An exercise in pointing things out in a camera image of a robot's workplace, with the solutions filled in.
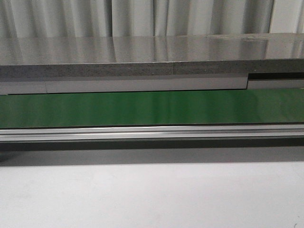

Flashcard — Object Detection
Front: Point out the aluminium front conveyor rail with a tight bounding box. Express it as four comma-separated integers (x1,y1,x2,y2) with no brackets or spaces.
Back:
0,123,304,142

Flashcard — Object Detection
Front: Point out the white pleated curtain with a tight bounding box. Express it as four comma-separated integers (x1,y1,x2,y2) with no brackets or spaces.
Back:
0,0,304,38

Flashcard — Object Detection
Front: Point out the grey rear conveyor rail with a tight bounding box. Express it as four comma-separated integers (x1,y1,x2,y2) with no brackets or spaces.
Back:
0,73,304,95

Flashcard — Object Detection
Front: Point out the green conveyor belt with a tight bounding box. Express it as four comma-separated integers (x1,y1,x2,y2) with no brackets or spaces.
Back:
0,89,304,129

